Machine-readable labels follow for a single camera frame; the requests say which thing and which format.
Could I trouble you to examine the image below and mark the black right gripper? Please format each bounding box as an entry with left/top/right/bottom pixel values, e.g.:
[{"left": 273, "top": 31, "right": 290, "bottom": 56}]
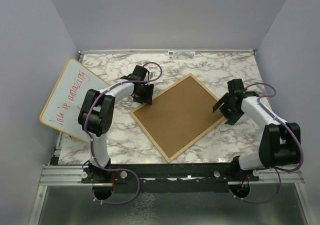
[{"left": 213, "top": 92, "right": 245, "bottom": 126}]

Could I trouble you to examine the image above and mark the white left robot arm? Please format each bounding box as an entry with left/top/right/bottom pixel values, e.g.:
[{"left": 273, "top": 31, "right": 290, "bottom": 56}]
[{"left": 77, "top": 64, "right": 154, "bottom": 183}]

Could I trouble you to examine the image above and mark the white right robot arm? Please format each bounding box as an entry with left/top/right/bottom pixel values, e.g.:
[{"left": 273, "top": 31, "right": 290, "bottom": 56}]
[{"left": 212, "top": 78, "right": 304, "bottom": 181}]

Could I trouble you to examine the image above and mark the white sticker label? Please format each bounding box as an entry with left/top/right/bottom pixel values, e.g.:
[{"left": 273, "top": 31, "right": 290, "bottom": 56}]
[{"left": 166, "top": 50, "right": 196, "bottom": 61}]

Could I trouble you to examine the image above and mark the yellow-rimmed whiteboard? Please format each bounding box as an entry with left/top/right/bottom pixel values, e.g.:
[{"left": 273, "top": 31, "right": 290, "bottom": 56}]
[{"left": 39, "top": 58, "right": 109, "bottom": 143}]

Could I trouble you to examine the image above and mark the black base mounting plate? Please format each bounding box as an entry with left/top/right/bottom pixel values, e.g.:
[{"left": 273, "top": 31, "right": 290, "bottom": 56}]
[{"left": 81, "top": 162, "right": 259, "bottom": 194}]

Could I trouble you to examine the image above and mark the aluminium back rail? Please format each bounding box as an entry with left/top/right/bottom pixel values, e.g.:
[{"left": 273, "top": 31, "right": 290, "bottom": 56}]
[{"left": 78, "top": 49, "right": 255, "bottom": 55}]

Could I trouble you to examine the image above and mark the aluminium rail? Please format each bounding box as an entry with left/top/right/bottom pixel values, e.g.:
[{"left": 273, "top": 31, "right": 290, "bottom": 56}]
[
  {"left": 39, "top": 163, "right": 304, "bottom": 186},
  {"left": 78, "top": 49, "right": 255, "bottom": 55}
]

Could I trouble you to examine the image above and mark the aluminium front rail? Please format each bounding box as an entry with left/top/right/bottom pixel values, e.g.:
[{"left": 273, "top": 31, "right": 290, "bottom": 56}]
[{"left": 39, "top": 163, "right": 304, "bottom": 186}]

